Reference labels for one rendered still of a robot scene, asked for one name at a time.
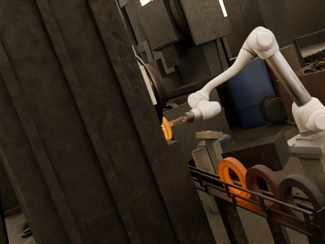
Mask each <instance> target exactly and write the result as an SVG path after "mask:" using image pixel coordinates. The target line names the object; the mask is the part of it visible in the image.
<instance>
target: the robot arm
mask: <svg viewBox="0 0 325 244"><path fill-rule="evenodd" d="M256 54H257V55H258V56H259V57H260V58H261V59H263V60H265V61H266V62H267V64H268V65H269V67H270V68H271V69H272V71H273V72H274V74H275V75H276V77H277V78H278V79H279V81H280V82H281V84H282V85H283V86H284V88H285V89H286V91H287V92H288V93H289V95H290V96H291V98H292V99H293V101H294V102H293V105H292V113H293V116H294V119H295V122H296V124H297V126H298V128H299V131H298V133H299V134H300V136H298V137H296V138H295V139H296V140H310V141H314V140H316V139H317V138H319V137H320V136H322V135H324V134H325V107H324V106H323V105H322V103H321V102H320V101H319V100H318V99H317V98H314V97H311V96H310V95H309V93H308V92H307V90H306V89H305V87H304V86H303V85H302V83H301V82H300V80H299V79H298V77H297V76H296V75H295V73H294V72H293V70H292V69H291V67H290V66H289V64H288V63H287V61H286V60H285V58H284V57H283V56H282V54H281V53H280V52H279V45H278V43H277V41H276V39H275V37H274V34H273V33H272V32H271V31H270V30H268V29H265V28H264V27H257V28H256V29H254V30H253V31H252V32H251V34H250V35H249V36H248V38H247V39H246V41H245V43H244V45H243V46H242V48H241V50H240V52H239V55H238V57H237V59H236V61H235V63H234V64H233V65H232V66H231V67H230V68H229V69H228V70H226V71H225V72H223V73H222V74H220V75H219V76H217V77H216V78H214V79H213V80H211V81H210V82H209V83H207V84H206V85H205V86H204V87H203V88H202V89H201V90H200V91H197V92H196V93H192V94H190V95H189V97H188V104H189V105H190V107H191V108H192V110H190V111H189V112H186V113H185V117H180V118H178V119H176V120H173V121H170V122H169V125H170V126H174V125H177V124H180V123H183V122H187V123H192V122H198V121H201V120H206V119H210V118H212V117H215V116H216V115H218V114H219V113H220V112H221V106H220V104H219V103H218V102H209V101H208V100H209V97H208V96H209V93H210V92H211V91H212V89H214V88H215V87H216V86H218V85H220V84H222V83H223V82H225V81H227V80H229V79H230V78H232V77H233V76H235V75H236V74H237V73H238V72H240V71H241V70H242V68H243V67H244V66H245V65H246V64H247V63H248V62H249V61H250V60H251V59H252V58H253V57H254V56H255V55H256Z"/></svg>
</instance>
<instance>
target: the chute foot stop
mask: <svg viewBox="0 0 325 244"><path fill-rule="evenodd" d="M316 213H317V217H318V221H319V225H320V229H321V234H322V238H323V242H324V243H325V206H324V207H323V208H322V209H320V210H319V211H317V212H316Z"/></svg>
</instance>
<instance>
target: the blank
mask: <svg viewBox="0 0 325 244"><path fill-rule="evenodd" d="M162 126H163V127H164V129H163V132H164V135H165V137H166V140H169V139H171V138H172V131H171V127H170V125H169V122H168V121H167V119H166V118H165V117H163V121H162Z"/></svg>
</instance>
